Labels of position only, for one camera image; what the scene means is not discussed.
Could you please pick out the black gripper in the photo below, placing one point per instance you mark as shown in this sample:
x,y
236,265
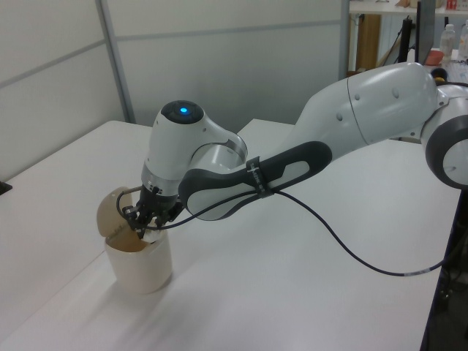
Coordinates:
x,y
159,204

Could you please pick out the white paper trash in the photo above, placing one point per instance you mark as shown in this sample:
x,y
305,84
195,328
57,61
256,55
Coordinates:
x,y
151,237

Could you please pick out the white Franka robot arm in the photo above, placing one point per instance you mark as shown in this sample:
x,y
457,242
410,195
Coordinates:
x,y
365,106

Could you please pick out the small white lidded bin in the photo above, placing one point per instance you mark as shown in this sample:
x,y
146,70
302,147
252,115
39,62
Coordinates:
x,y
140,267

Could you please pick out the black table clamp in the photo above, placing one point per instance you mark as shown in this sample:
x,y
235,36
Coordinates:
x,y
4,187

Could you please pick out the black monitor stand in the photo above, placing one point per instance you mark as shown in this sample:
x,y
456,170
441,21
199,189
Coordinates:
x,y
405,40

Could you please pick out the yellow round object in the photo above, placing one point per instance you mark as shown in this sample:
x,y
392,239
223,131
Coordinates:
x,y
439,74

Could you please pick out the red bowl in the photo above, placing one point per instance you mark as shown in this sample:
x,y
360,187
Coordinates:
x,y
435,57

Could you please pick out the black computer monitor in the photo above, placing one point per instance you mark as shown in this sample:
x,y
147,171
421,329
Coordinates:
x,y
425,29

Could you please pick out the clear plastic bottle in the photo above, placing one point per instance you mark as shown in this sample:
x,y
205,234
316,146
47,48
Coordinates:
x,y
447,42

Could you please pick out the grey partition post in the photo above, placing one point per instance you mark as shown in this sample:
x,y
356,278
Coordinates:
x,y
344,36
117,62

